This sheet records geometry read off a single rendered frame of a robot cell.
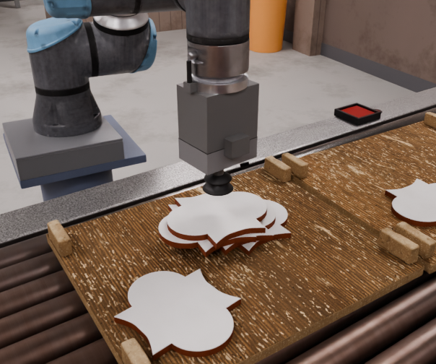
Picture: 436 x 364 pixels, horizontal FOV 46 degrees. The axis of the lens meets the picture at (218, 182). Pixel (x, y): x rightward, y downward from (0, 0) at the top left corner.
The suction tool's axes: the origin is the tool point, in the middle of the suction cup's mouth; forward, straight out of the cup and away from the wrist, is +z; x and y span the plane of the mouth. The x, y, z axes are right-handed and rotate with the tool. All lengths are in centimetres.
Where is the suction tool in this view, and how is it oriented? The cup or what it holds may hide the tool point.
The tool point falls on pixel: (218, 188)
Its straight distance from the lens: 71.2
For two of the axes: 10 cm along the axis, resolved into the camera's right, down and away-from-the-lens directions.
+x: -6.2, -3.8, 6.8
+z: 0.0, 8.7, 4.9
